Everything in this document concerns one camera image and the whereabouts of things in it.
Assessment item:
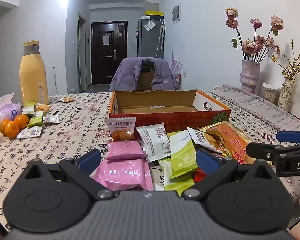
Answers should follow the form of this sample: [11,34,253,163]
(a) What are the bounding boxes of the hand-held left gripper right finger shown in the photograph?
[181,149,282,201]

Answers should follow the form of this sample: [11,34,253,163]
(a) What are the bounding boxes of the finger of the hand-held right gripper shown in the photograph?
[246,142,300,167]
[276,129,300,143]

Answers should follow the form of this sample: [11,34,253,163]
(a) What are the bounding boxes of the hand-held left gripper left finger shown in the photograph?
[17,149,116,201]

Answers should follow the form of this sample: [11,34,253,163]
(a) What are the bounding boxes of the red snack packet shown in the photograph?
[194,167,208,183]

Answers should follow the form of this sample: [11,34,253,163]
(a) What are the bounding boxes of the white orange cracker packet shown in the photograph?
[104,117,136,142]
[187,127,228,155]

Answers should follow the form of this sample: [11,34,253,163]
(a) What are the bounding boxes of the long orange snack packet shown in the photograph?
[197,121,257,165]

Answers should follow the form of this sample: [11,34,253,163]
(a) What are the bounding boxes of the small pink snack packet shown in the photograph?
[104,141,148,161]

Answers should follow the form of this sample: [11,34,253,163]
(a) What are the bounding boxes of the large pink snack packet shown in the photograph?
[93,159,154,191]

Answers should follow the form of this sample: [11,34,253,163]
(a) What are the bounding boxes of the white labelled snack packet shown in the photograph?
[136,124,172,162]

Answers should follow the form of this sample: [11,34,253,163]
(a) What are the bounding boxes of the orange red cardboard box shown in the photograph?
[108,89,231,133]

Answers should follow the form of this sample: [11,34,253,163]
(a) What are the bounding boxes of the patterned slim vase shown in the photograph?
[277,78,293,112]

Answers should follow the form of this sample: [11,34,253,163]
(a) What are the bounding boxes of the folded pink grey quilt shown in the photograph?
[206,84,300,133]

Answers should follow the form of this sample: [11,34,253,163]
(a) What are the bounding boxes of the clear storage jar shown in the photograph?
[261,83,282,105]

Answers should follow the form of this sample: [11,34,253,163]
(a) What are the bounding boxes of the silver white snack packet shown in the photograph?
[43,114,61,124]

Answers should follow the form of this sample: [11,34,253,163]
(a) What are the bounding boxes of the small orange snack packet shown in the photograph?
[36,103,52,113]

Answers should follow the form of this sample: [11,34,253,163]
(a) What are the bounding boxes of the yellow flower branches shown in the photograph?
[271,40,300,80]

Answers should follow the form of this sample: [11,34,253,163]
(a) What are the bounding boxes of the pink textured vase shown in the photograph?
[239,60,261,93]

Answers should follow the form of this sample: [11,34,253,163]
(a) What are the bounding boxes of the orange mandarin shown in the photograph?
[14,114,30,130]
[5,121,20,139]
[0,119,10,137]

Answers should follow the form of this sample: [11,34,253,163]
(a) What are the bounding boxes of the green white snack packet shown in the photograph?
[22,102,37,117]

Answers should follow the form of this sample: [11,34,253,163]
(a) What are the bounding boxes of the purple puffer jacket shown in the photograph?
[110,57,178,92]

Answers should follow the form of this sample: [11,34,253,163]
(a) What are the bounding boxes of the wooden chair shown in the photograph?
[136,58,156,91]

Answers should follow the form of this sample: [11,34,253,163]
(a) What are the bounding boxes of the purple plastic bag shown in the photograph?
[0,102,22,123]

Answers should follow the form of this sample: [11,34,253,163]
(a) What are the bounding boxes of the dark entrance door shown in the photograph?
[91,21,128,85]

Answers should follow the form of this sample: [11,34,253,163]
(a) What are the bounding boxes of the yellow bottle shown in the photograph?
[19,40,50,105]

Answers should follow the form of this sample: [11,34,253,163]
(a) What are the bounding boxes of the pink paper fan decoration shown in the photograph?
[170,51,182,74]

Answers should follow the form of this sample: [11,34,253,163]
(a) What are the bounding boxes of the white tissue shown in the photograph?
[0,93,15,110]

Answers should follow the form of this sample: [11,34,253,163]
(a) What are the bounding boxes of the interior glass door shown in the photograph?
[77,15,87,92]

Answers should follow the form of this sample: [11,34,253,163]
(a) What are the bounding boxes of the dried pink roses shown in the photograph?
[224,7,284,63]

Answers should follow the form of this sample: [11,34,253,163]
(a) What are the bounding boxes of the grey refrigerator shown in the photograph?
[137,17,165,58]

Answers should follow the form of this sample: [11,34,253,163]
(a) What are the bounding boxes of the white folded umbrella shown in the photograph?
[157,19,165,50]

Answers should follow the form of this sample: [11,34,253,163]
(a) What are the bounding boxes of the clear plastic bag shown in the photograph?
[144,20,156,32]

